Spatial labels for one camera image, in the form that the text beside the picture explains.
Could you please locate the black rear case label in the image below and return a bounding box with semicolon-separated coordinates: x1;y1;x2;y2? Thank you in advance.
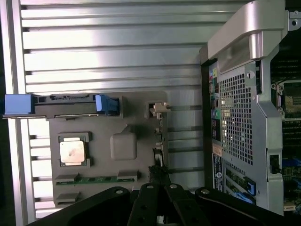
212;152;224;192

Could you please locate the green RAM stick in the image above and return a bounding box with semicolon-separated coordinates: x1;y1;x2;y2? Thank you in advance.
55;176;140;186

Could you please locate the blue expansion card latch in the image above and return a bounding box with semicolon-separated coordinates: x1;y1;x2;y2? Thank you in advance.
234;193;256;204
246;180;257;196

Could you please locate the grey plastic parts rack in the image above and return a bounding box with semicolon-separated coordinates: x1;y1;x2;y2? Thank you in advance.
2;90;170;209

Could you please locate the silver CPU chip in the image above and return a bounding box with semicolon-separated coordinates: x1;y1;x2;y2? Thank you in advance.
59;140;85;163

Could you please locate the silver PC case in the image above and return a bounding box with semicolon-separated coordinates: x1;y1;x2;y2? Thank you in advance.
199;0;301;217

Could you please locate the hard disk with blue caddy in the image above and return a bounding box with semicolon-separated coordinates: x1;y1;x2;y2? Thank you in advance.
2;93;120;120

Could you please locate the green motherboard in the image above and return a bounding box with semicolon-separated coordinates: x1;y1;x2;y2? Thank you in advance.
257;35;301;212

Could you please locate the metal CPU socket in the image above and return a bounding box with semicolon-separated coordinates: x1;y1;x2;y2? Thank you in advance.
270;81;301;121

